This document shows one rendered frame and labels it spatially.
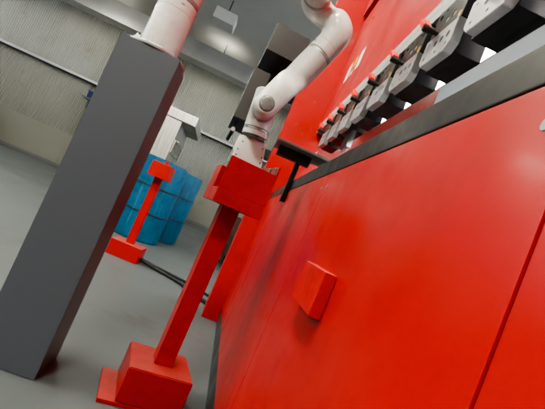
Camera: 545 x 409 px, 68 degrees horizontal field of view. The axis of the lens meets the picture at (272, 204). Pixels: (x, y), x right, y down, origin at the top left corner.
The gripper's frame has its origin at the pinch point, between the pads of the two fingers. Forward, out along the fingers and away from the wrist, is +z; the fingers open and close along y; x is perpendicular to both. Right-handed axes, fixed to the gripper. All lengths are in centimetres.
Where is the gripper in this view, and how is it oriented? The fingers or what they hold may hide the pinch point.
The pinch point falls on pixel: (238, 183)
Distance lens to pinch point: 130.2
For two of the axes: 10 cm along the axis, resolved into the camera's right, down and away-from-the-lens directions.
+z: -3.2, 9.5, -0.4
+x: 3.1, 0.7, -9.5
